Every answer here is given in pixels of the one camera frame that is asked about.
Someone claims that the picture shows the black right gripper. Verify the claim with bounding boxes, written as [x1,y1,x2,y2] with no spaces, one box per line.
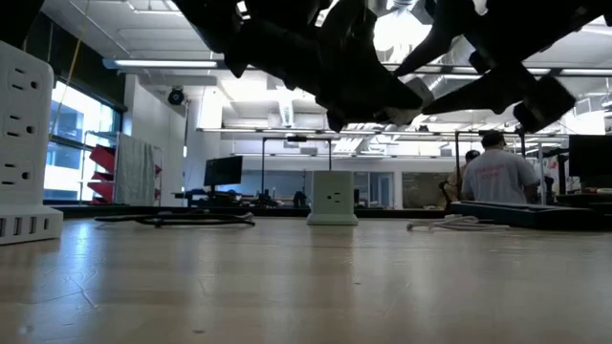
[393,0,612,117]

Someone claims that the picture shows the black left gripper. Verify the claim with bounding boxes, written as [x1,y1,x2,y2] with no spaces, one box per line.
[171,0,425,134]

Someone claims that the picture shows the grey braided USB cable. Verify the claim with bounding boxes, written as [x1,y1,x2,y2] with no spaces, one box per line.
[405,215,511,234]

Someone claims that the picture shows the tall white power strip tower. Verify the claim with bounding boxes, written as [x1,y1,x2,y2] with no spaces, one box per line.
[0,40,65,247]

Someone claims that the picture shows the small pale green outlet cube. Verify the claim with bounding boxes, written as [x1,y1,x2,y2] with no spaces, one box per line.
[306,170,360,226]

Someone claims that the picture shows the person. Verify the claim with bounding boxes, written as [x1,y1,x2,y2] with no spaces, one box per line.
[460,129,542,204]
[446,149,482,203]

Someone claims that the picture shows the black computer monitor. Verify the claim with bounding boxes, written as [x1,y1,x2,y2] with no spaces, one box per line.
[567,134,612,190]
[203,155,244,188]

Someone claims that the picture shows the long ceiling light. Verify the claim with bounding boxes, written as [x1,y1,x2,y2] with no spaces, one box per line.
[101,57,227,72]

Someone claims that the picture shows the grey hanging cloth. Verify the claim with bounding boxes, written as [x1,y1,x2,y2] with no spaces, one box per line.
[114,133,158,207]

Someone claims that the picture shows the red storage bin rack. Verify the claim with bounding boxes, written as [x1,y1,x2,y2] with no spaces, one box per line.
[87,142,164,205]

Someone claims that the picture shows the silver ventilation duct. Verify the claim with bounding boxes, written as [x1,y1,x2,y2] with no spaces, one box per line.
[410,35,484,104]

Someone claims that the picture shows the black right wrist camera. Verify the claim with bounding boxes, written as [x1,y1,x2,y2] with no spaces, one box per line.
[513,75,578,136]

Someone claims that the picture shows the black metal gantry frame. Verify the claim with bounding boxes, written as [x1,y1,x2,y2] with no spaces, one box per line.
[260,135,334,198]

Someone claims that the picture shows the black metal table frame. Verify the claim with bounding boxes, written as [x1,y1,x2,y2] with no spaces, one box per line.
[45,204,453,221]

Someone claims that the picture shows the thin white USB cable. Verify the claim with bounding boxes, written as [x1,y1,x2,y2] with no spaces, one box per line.
[432,213,484,225]

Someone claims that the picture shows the black USB cable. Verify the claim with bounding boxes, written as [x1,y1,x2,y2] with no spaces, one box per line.
[94,211,257,229]

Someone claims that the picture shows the yellow hanging cord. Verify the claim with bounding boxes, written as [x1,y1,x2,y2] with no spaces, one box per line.
[49,0,93,140]

